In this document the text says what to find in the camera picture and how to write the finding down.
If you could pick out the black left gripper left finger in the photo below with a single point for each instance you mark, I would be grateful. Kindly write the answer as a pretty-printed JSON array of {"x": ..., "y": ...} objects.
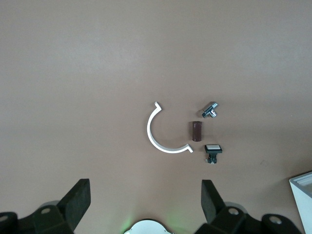
[{"x": 61, "y": 219}]

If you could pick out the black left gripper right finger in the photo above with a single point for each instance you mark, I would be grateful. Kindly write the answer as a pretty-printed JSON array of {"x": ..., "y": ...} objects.
[{"x": 231, "y": 221}]

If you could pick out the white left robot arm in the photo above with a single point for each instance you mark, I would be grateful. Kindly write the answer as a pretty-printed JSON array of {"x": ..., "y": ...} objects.
[{"x": 146, "y": 228}]

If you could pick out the white drawer cabinet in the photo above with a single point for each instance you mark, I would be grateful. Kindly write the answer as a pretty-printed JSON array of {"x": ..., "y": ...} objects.
[{"x": 303, "y": 200}]

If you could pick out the black square white-faced button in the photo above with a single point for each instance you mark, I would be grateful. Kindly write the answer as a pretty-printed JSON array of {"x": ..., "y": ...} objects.
[{"x": 213, "y": 148}]

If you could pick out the dark brown cylinder part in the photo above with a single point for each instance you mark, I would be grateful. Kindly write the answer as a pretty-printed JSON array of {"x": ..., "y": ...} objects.
[{"x": 195, "y": 131}]

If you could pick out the chrome metal fitting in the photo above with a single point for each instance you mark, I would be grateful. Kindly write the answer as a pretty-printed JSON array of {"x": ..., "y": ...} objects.
[{"x": 209, "y": 109}]

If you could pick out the white semicircular clamp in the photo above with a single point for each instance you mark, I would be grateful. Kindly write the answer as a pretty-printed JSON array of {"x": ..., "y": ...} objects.
[{"x": 150, "y": 131}]

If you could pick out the brown table cover sheet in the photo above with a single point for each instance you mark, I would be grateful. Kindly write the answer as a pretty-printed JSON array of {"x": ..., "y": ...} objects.
[{"x": 73, "y": 73}]

